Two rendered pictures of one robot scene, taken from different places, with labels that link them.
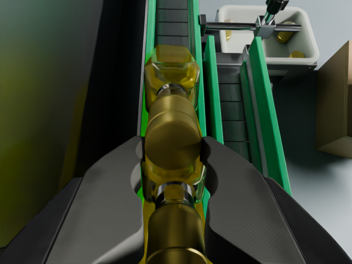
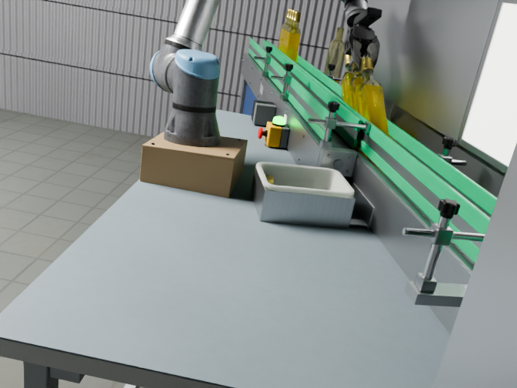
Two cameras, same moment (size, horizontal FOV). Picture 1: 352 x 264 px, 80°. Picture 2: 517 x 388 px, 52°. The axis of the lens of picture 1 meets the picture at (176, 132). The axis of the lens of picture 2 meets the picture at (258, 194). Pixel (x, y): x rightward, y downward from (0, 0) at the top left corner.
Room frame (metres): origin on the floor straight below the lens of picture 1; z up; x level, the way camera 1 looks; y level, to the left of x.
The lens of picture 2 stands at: (1.65, -0.44, 1.27)
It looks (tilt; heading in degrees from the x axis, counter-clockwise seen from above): 21 degrees down; 174
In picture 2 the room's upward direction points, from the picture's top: 9 degrees clockwise
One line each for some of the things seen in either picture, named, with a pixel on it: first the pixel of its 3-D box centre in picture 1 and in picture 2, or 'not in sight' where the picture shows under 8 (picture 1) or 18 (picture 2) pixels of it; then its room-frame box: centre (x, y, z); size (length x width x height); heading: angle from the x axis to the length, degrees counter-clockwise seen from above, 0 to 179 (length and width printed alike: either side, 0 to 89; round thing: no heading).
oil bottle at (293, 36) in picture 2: not in sight; (292, 41); (-1.00, -0.10, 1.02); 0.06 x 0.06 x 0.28; 5
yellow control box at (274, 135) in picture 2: not in sight; (275, 135); (-0.12, -0.21, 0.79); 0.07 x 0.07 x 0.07; 5
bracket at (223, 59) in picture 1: (223, 68); (337, 162); (0.30, -0.09, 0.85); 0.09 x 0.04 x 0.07; 95
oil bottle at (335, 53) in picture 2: not in sight; (334, 59); (-0.62, 0.04, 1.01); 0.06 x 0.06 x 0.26; 7
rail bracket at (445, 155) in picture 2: not in sight; (450, 166); (0.52, 0.12, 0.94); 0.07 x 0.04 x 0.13; 95
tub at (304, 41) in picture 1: (260, 45); (301, 192); (0.42, -0.19, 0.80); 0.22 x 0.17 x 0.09; 95
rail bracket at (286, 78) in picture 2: not in sight; (280, 81); (-0.29, -0.21, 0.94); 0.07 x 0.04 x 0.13; 95
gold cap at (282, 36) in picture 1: (285, 32); not in sight; (0.48, -0.27, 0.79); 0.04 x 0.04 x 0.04
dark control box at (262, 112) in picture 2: not in sight; (263, 113); (-0.40, -0.24, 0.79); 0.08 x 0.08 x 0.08; 5
